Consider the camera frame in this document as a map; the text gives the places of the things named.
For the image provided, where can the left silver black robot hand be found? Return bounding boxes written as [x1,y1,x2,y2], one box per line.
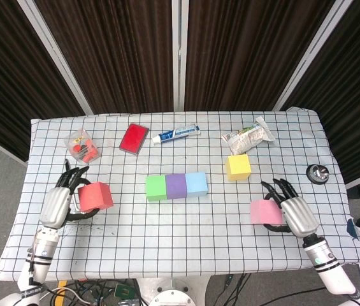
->
[38,165,101,230]

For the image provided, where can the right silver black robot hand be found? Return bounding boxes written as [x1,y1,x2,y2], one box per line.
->
[260,178,320,238]

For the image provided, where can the pink foam cube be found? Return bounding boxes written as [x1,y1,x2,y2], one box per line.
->
[250,200,284,225]

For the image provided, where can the red foam cube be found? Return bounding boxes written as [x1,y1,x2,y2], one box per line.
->
[77,182,115,212]

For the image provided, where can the green foam cube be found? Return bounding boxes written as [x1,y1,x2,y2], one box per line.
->
[145,175,168,203]

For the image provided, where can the light blue foam cube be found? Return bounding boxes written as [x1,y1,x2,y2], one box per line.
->
[185,172,208,196]

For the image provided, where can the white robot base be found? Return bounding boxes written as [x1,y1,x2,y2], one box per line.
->
[136,275,212,306]

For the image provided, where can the yellow foam cube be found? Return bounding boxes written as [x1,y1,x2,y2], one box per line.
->
[225,154,252,182]

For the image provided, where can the purple foam cube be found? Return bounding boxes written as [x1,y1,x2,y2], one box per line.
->
[164,173,188,200]

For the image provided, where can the small black metal cup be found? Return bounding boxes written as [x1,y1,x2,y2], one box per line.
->
[306,164,330,185]

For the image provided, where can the clear box with red caps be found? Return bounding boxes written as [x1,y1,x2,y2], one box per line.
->
[64,127,101,166]

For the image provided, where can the crumpled snack bag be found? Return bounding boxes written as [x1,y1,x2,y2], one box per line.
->
[220,116,276,156]

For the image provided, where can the red ink pad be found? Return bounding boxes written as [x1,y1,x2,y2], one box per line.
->
[119,123,150,156]

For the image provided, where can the green circuit board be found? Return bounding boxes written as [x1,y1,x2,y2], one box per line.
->
[114,282,136,300]

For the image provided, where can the white grid tablecloth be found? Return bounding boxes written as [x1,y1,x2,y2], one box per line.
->
[0,107,360,284]

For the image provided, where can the brown fabric partition panel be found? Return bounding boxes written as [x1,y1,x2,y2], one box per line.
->
[34,0,174,115]
[0,0,85,162]
[184,0,338,112]
[281,0,360,183]

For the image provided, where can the blue white toothpaste tube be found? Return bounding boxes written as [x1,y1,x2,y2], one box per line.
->
[152,124,201,145]

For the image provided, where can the metal ladle with black handle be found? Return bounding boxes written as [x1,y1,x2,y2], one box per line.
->
[64,158,82,213]

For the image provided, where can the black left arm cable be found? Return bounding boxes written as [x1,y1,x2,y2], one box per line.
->
[25,251,58,296]

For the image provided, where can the white cable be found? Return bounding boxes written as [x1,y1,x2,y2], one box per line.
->
[44,286,93,306]

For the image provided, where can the black hanging cables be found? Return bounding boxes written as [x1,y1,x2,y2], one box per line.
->
[222,273,327,306]

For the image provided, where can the tangled black cables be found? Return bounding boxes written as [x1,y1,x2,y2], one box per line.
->
[71,279,144,306]

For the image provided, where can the white partition frame post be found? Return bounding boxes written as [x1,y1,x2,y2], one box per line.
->
[271,0,354,111]
[171,0,189,112]
[17,0,94,115]

